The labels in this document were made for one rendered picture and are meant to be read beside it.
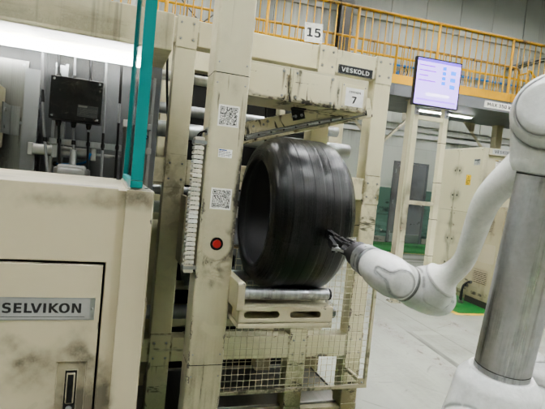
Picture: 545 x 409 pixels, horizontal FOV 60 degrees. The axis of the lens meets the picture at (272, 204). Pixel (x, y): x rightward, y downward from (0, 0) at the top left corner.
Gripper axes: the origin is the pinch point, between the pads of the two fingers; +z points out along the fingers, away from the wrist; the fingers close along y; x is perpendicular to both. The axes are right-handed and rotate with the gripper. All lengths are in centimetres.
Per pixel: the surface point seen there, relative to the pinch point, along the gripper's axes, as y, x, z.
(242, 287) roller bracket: 25.6, 21.9, 9.2
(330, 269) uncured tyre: -4.6, 13.3, 6.5
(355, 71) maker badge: -44, -63, 91
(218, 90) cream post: 37, -42, 30
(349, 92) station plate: -26, -51, 57
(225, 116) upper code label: 34, -33, 29
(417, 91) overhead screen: -253, -85, 343
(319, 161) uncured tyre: 2.1, -22.6, 14.9
